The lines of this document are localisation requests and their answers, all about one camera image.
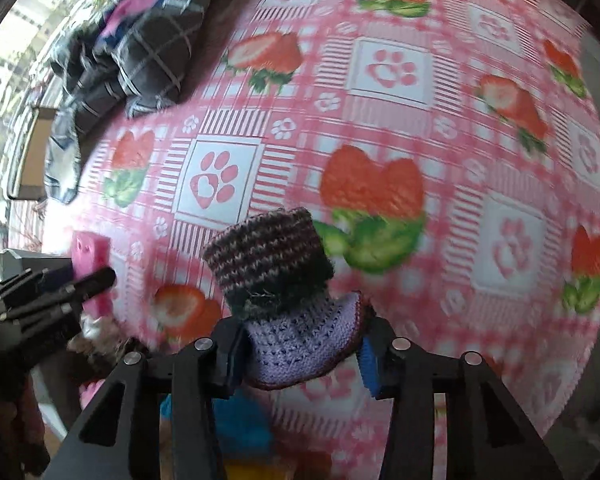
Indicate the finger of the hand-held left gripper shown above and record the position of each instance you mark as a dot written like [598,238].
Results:
[55,280]
[92,282]

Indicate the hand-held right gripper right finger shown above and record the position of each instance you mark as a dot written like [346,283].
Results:
[375,365]

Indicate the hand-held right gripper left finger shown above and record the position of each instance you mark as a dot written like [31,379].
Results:
[230,355]

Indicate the pink furry pouch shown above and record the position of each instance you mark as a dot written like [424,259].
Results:
[92,255]

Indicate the grey storage box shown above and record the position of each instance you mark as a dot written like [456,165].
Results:
[20,259]

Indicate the cream fluffy plush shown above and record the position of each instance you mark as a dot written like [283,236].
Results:
[100,332]

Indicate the striped purple knitted sock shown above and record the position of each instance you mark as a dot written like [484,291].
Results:
[280,280]

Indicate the yellow soft item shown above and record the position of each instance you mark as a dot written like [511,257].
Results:
[252,471]

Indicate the blue fleece garment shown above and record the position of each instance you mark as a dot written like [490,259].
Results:
[240,425]

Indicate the pink fuzzy sock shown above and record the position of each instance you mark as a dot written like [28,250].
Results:
[92,392]

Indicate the light wooden stool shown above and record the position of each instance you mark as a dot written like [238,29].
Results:
[32,160]

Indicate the strawberry printed pink tablecloth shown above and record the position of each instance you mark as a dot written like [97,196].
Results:
[380,135]

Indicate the grey plaid garment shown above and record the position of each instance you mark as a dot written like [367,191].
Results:
[145,50]

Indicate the purple pink cloth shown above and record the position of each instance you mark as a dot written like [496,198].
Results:
[140,7]

